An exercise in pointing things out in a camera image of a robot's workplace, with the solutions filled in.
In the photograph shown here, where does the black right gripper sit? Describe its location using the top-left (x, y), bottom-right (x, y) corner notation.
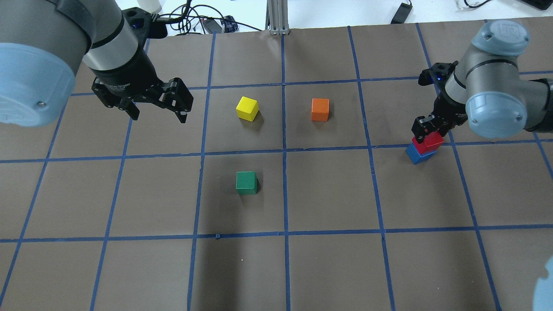
top-left (411, 93), bottom-right (468, 143)

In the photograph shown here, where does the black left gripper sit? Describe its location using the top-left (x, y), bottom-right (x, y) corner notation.
top-left (91, 54), bottom-right (194, 124)

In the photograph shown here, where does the red wooden block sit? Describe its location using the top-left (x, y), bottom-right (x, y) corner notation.
top-left (412, 131), bottom-right (445, 155)

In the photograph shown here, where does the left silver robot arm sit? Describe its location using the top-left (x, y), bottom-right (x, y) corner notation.
top-left (0, 0), bottom-right (194, 127)

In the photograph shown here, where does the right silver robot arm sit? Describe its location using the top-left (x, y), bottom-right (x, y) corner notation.
top-left (412, 19), bottom-right (553, 143)

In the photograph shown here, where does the blue wooden block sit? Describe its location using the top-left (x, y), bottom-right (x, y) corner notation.
top-left (406, 143), bottom-right (436, 165)

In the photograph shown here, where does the orange wooden block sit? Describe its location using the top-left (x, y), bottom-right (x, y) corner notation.
top-left (311, 98), bottom-right (330, 122)

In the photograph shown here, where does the yellow wooden block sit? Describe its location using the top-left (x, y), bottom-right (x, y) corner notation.
top-left (235, 96), bottom-right (259, 122)

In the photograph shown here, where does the green wooden block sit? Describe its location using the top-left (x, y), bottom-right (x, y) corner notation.
top-left (235, 171), bottom-right (258, 195)

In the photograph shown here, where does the black power adapter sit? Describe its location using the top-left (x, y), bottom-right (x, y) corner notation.
top-left (390, 3), bottom-right (413, 24)

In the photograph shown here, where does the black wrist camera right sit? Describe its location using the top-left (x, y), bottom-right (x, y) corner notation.
top-left (417, 61), bottom-right (459, 86)

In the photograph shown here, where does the aluminium frame post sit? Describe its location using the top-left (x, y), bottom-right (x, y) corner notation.
top-left (265, 0), bottom-right (290, 35)

